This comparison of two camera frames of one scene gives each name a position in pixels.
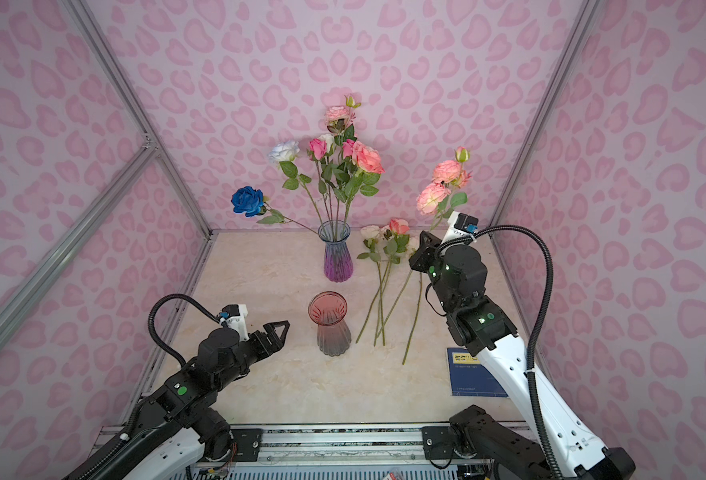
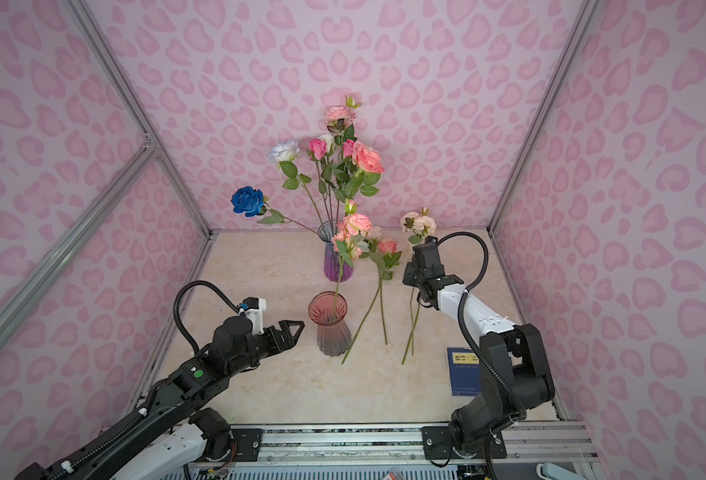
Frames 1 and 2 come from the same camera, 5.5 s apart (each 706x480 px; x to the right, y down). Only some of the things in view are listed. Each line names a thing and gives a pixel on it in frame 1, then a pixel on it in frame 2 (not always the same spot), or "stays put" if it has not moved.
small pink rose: x=444 y=192 to x=347 y=242
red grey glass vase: x=328 y=311 stays put
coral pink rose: x=397 y=243 to x=385 y=258
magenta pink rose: x=317 y=148 stays put
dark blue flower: x=251 y=201 stays put
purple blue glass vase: x=338 y=260 stays put
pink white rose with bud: x=339 y=117 stays put
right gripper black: x=425 y=250 to x=408 y=277
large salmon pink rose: x=368 y=166 stays put
